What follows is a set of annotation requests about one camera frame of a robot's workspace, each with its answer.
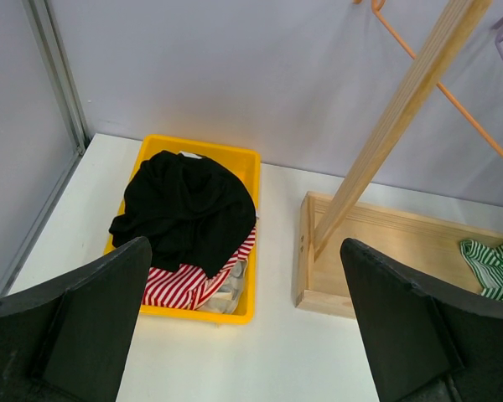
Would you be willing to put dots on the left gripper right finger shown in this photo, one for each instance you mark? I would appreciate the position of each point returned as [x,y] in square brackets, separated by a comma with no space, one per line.
[425,339]

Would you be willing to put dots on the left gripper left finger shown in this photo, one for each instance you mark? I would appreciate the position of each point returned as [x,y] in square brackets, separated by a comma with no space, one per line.
[67,339]

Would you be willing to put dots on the green white striped tank top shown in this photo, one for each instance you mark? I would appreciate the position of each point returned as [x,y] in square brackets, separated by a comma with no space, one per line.
[487,265]

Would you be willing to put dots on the red white striped tank top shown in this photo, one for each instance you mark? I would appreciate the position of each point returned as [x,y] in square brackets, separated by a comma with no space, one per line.
[189,288]

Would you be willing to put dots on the black tank top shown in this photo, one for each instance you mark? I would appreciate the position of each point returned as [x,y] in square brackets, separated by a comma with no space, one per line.
[192,210]

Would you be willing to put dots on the wooden clothes rack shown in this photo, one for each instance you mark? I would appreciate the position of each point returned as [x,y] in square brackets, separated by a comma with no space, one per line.
[428,244]

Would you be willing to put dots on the yellow plastic bin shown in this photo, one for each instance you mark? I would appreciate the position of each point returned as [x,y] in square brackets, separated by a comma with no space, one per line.
[245,164]

